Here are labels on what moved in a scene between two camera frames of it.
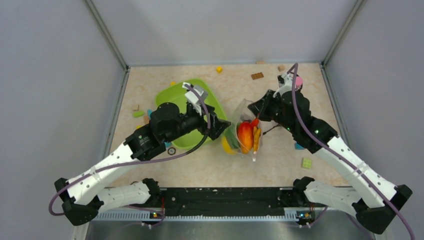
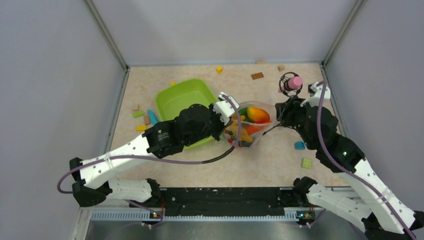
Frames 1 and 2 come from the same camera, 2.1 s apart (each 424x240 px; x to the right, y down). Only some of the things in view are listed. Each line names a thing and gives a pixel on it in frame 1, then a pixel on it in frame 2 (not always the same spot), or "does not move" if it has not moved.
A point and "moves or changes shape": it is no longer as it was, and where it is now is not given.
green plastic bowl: [176, 93] does not move
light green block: [306, 163] does not move
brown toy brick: [257, 75] does not move
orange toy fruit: [246, 136] moves or changes shape
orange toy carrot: [255, 122] → [251, 129]
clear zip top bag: [245, 135] moves or changes shape
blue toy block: [299, 147] does not move
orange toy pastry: [256, 135] → [244, 136]
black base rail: [226, 201] does not move
